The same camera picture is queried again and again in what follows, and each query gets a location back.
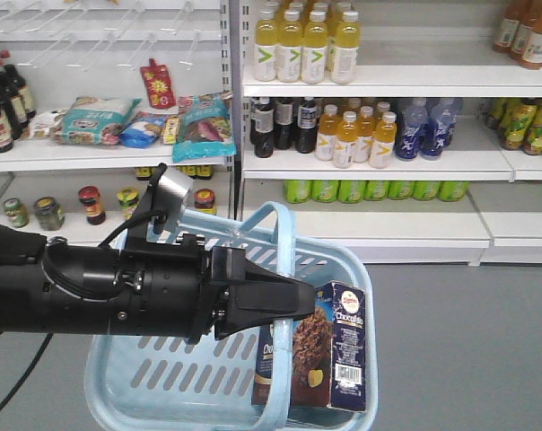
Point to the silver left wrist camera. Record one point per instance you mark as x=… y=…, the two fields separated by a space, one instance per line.
x=170 y=190

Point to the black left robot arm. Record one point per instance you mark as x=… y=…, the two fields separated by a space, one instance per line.
x=50 y=286

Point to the teal snack bag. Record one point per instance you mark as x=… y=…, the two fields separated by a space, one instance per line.
x=205 y=129

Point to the red spout sauce pouch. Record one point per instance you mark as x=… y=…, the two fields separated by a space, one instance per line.
x=158 y=85

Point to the dark blue Chocofelo cookie box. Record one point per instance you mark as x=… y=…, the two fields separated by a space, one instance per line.
x=329 y=362

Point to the light blue shopping basket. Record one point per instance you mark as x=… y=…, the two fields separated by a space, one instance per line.
x=163 y=383

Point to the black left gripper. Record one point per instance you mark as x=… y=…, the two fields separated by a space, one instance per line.
x=184 y=290

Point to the white store shelving unit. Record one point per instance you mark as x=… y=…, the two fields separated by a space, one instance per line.
x=419 y=145

